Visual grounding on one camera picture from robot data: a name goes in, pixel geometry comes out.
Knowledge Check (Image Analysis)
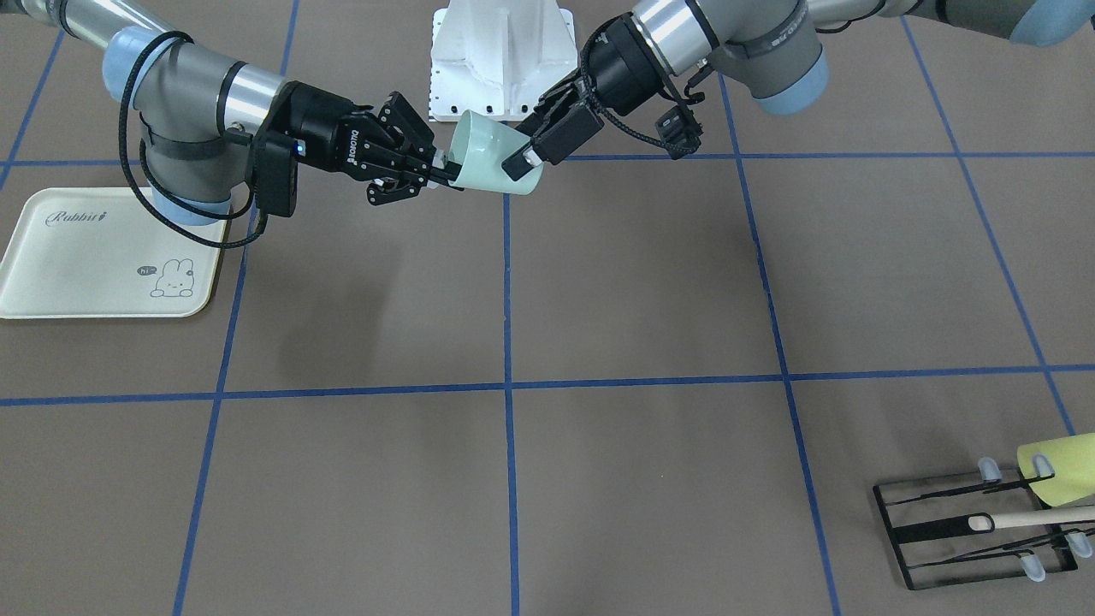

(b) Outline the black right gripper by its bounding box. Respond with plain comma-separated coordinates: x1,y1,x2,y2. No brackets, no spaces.
270,80,462,206

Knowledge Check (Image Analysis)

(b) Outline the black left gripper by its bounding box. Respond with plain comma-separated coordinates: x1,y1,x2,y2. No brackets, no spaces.
502,15,668,181

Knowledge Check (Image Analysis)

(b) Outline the pale green cup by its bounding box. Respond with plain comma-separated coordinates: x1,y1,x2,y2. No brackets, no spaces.
447,111,543,195

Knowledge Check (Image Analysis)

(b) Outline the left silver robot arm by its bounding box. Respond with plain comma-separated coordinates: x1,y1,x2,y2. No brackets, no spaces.
500,1,1094,181

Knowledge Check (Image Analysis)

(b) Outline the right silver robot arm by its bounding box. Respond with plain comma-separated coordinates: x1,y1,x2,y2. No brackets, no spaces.
3,1,461,226

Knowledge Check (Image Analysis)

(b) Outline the cream rabbit tray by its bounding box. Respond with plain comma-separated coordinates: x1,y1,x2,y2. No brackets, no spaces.
1,187,222,319

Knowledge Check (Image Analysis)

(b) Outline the yellow cup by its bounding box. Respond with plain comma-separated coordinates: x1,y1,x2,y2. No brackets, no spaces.
1016,433,1094,507

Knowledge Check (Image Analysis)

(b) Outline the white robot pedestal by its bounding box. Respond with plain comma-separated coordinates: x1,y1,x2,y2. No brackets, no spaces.
428,1,577,123

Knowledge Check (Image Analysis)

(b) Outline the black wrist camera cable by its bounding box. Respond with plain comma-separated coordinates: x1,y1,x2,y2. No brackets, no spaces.
118,31,269,251

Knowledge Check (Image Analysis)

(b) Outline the black wire cup rack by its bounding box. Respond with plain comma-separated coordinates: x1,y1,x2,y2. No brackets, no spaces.
872,457,1092,591

